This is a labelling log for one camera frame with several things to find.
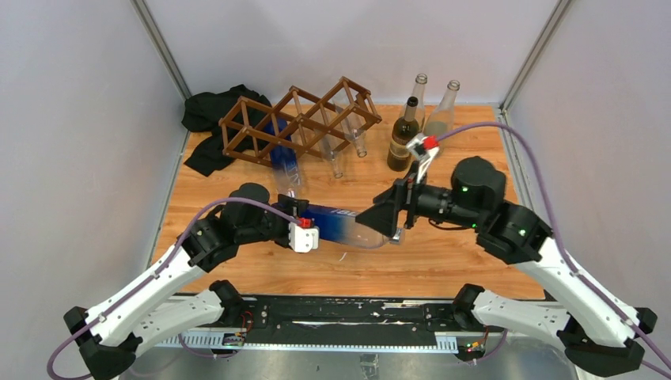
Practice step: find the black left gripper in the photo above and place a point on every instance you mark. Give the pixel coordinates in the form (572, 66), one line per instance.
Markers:
(291, 207)

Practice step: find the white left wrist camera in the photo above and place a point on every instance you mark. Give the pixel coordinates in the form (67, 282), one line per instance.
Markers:
(304, 235)

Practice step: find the blue clear bottle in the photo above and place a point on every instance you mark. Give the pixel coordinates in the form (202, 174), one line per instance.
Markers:
(284, 163)

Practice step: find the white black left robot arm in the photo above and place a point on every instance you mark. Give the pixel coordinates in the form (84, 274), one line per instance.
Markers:
(112, 334)

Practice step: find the aluminium table edge rail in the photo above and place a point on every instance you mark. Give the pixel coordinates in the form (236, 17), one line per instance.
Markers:
(521, 171)

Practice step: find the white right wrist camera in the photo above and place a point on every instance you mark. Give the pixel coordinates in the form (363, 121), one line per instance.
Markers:
(424, 149)

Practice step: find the dark green wine bottle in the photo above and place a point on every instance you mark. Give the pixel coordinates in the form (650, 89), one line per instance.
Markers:
(404, 129)

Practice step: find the brown wooden wine rack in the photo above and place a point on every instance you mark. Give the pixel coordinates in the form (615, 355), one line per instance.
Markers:
(299, 120)

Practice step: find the small clear bottle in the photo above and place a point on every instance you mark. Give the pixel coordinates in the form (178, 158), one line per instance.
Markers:
(352, 129)
(329, 155)

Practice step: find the black cloth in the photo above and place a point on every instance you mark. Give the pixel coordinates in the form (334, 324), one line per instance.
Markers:
(202, 113)

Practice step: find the clear plain glass bottle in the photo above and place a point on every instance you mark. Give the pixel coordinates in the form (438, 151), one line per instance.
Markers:
(441, 120)

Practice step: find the blue clear bottle lettered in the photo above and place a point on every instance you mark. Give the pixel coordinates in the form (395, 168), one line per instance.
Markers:
(338, 225)

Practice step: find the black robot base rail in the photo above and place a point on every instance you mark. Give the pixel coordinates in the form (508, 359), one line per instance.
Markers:
(349, 324)

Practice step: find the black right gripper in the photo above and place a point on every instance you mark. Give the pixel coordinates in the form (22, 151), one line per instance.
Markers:
(403, 195)

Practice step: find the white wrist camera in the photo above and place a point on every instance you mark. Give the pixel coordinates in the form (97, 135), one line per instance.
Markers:
(424, 149)
(304, 235)

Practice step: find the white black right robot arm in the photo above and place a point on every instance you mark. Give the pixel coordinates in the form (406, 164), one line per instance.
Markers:
(596, 332)

